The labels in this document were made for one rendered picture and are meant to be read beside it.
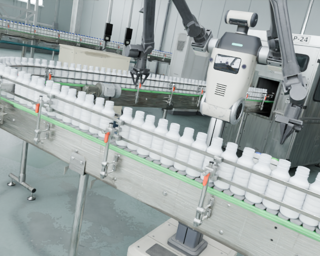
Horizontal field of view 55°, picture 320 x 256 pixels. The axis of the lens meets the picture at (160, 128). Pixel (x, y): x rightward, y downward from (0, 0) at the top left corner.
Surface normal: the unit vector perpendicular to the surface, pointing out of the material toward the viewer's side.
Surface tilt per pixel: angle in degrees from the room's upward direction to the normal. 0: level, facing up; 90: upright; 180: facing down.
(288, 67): 97
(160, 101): 90
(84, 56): 90
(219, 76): 90
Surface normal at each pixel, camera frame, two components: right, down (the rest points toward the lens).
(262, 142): -0.77, 0.01
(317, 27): -0.54, 0.11
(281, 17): -0.26, 0.30
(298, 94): -0.36, -0.21
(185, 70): 0.63, 0.31
